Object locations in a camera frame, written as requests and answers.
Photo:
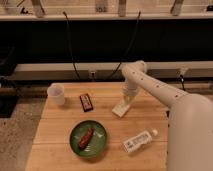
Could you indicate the right wall outlet plug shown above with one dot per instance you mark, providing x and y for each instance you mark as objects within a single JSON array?
[{"x": 183, "y": 71}]

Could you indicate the wall power outlet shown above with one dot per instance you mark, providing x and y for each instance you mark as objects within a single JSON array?
[{"x": 92, "y": 75}]

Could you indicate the black box at left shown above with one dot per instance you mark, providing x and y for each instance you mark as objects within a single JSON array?
[{"x": 8, "y": 63}]

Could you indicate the green plate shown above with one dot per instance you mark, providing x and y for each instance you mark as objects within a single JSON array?
[{"x": 97, "y": 143}]

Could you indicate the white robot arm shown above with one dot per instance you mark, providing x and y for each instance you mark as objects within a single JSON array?
[{"x": 190, "y": 122}]

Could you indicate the clear plastic cup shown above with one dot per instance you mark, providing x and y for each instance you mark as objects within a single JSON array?
[{"x": 56, "y": 93}]

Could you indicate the brown sausage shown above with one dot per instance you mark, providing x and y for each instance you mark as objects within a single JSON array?
[{"x": 85, "y": 139}]

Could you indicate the dark chocolate bar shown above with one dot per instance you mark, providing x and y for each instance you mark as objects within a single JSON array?
[{"x": 86, "y": 102}]

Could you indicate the white plastic bottle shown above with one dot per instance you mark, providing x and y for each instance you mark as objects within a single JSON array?
[{"x": 134, "y": 143}]

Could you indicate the white sponge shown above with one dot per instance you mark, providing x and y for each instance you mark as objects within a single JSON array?
[{"x": 121, "y": 108}]

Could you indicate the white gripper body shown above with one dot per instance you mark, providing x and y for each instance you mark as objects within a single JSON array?
[{"x": 129, "y": 96}]

